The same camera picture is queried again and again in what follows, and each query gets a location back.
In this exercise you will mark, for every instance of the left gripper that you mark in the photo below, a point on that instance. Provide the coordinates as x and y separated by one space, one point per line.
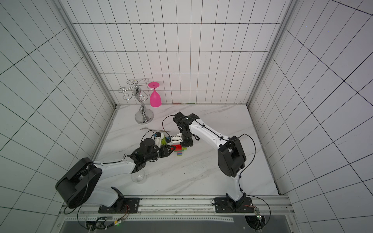
165 151

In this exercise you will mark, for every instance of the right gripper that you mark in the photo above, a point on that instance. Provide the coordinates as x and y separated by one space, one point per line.
186 142

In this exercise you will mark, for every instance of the red lego brick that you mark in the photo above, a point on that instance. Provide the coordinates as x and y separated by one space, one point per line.
178 148

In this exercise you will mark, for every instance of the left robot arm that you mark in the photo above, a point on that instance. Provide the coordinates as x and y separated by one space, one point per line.
80 185

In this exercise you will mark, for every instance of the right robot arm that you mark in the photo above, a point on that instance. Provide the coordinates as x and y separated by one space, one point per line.
230 154

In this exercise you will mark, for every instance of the clear glass cup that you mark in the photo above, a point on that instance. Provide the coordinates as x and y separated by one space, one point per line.
139 177

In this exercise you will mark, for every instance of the silver glass holder stand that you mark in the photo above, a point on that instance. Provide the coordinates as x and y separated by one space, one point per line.
143 115

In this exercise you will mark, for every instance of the pink plastic wine glass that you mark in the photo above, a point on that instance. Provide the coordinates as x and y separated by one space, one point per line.
155 98

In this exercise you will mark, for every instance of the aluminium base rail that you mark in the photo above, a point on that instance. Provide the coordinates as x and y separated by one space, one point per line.
182 208

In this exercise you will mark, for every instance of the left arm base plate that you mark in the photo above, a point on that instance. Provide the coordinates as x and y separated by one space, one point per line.
128 205

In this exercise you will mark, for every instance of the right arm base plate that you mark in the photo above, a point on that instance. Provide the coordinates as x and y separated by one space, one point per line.
228 206

